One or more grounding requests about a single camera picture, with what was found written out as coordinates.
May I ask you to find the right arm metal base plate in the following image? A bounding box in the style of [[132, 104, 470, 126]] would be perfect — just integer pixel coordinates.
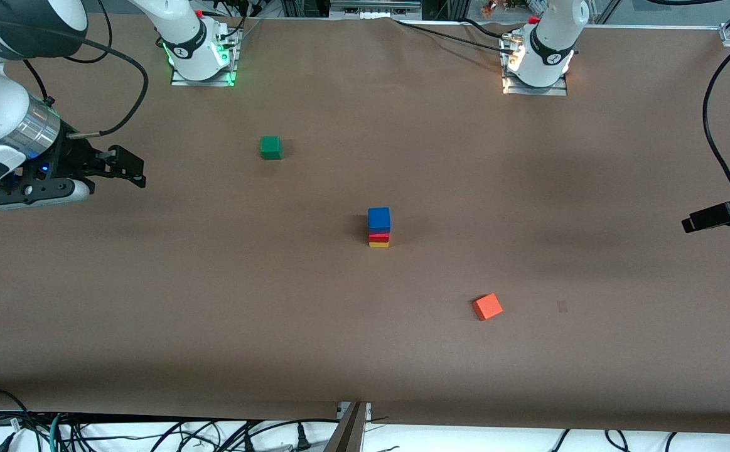
[[170, 28, 240, 87]]

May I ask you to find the blue cube block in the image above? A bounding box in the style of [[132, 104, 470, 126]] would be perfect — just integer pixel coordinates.
[[368, 207, 392, 235]]

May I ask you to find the black base supply cable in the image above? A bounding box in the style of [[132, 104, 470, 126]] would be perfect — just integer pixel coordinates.
[[393, 19, 519, 56]]

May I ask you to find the orange cube block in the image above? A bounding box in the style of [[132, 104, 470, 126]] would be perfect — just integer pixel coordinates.
[[471, 293, 504, 322]]

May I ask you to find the grey metal stand post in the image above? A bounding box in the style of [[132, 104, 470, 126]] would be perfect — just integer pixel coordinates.
[[322, 401, 373, 452]]

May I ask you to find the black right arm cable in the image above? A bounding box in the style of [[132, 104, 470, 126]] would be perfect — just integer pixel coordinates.
[[63, 35, 150, 139]]

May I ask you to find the brown table cover sheet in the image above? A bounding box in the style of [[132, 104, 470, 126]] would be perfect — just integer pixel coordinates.
[[0, 13, 730, 434]]

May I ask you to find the black looping arm cable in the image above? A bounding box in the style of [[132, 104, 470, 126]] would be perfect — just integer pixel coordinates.
[[63, 0, 114, 63]]

